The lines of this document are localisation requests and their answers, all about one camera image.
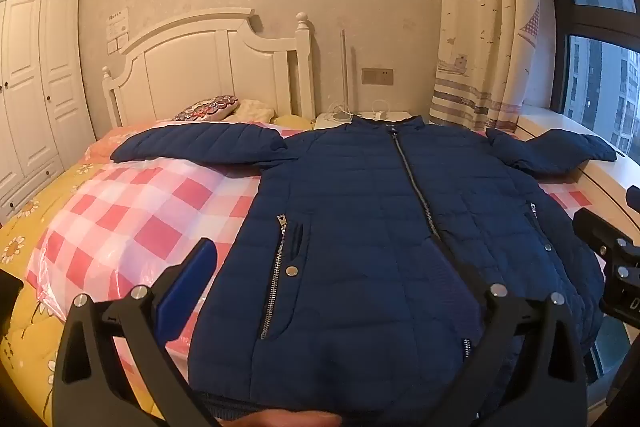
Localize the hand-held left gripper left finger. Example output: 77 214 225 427
51 237 221 427

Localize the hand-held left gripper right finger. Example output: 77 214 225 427
424 236 588 427

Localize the navy blue puffer jacket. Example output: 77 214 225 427
110 114 618 423

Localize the white window sill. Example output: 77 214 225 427
515 104 640 233

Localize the red white checkered plastic sheet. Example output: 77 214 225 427
25 122 588 408

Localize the dark framed window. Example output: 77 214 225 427
532 0 640 158

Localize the patterned purple pillow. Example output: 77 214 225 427
175 95 241 122

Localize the yellow floral bedsheet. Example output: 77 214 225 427
0 112 321 427

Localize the cream pillow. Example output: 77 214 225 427
232 99 276 122

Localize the white nightstand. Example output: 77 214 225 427
314 109 411 131

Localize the white wooden headboard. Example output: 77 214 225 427
102 9 316 128

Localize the sailboat print curtain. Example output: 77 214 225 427
430 0 543 132

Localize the white wardrobe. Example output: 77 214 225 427
0 0 96 223

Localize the white standing pole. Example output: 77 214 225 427
327 29 352 120

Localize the beige wall socket panel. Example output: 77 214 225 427
361 68 394 86

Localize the white paper wall notice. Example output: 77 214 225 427
106 8 130 40

